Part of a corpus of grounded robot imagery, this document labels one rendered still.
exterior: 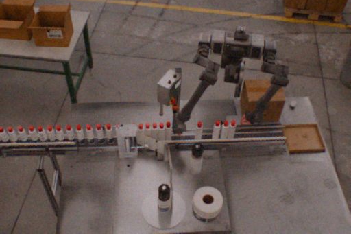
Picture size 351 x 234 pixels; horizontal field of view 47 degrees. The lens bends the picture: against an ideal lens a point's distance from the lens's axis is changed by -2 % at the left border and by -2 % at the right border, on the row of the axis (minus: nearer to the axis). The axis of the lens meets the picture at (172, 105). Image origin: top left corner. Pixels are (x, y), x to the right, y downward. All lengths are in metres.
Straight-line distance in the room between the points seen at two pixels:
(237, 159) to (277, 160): 0.31
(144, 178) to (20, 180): 1.62
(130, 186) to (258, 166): 1.00
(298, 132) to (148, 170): 1.30
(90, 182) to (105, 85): 1.99
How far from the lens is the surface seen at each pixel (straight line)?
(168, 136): 3.21
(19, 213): 4.15
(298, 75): 5.31
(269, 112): 3.46
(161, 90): 2.88
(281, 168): 3.33
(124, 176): 3.11
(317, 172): 3.40
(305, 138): 3.56
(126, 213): 2.96
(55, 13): 4.41
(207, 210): 2.82
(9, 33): 4.53
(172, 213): 2.94
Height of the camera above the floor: 3.52
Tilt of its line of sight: 49 degrees down
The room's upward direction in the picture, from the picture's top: 2 degrees clockwise
